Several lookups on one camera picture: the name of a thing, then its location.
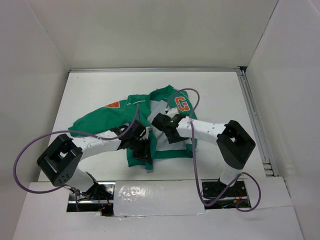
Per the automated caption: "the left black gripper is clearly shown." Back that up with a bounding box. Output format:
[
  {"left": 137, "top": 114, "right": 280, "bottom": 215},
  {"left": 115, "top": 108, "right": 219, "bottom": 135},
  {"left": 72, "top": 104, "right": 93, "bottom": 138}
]
[{"left": 128, "top": 136, "right": 153, "bottom": 164}]

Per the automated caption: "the green zip jacket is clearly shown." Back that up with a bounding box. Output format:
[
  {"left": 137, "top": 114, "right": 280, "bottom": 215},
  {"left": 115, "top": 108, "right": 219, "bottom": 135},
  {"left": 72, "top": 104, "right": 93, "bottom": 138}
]
[{"left": 68, "top": 85, "right": 193, "bottom": 160}]

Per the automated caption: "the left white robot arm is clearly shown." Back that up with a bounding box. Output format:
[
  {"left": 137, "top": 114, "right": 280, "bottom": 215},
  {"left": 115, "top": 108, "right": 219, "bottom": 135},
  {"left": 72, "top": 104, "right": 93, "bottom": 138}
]
[{"left": 37, "top": 120, "right": 152, "bottom": 200}]

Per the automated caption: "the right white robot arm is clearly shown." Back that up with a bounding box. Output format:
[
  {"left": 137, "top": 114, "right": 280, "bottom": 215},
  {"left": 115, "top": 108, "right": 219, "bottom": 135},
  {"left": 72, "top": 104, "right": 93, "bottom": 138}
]
[{"left": 152, "top": 113, "right": 256, "bottom": 196}]

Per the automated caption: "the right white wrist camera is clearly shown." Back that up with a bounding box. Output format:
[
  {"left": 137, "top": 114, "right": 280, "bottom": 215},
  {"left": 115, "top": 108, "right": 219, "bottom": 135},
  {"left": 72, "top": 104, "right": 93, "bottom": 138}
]
[{"left": 165, "top": 107, "right": 180, "bottom": 118}]

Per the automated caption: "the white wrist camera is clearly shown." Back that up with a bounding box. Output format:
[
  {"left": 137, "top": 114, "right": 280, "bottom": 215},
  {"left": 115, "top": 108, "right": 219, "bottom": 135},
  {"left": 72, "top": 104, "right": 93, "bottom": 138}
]
[
  {"left": 165, "top": 107, "right": 180, "bottom": 118},
  {"left": 139, "top": 126, "right": 153, "bottom": 140}
]

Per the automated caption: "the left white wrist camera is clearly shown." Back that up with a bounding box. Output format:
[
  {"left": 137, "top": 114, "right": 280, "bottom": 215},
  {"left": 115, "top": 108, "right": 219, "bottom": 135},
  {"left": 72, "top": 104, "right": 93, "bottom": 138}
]
[{"left": 139, "top": 126, "right": 153, "bottom": 140}]

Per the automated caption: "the aluminium frame rail back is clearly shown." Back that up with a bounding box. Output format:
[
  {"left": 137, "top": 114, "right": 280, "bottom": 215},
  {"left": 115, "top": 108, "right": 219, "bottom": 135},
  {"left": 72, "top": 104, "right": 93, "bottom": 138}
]
[{"left": 69, "top": 67, "right": 243, "bottom": 73}]

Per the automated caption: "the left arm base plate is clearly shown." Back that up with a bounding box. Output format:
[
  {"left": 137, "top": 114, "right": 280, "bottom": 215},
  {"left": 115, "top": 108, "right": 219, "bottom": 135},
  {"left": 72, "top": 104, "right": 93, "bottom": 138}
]
[{"left": 66, "top": 181, "right": 116, "bottom": 217}]

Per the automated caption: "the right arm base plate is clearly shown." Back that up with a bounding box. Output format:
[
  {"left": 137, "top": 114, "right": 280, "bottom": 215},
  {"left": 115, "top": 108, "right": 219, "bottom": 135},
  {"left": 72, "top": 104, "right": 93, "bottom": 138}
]
[{"left": 201, "top": 180, "right": 251, "bottom": 210}]

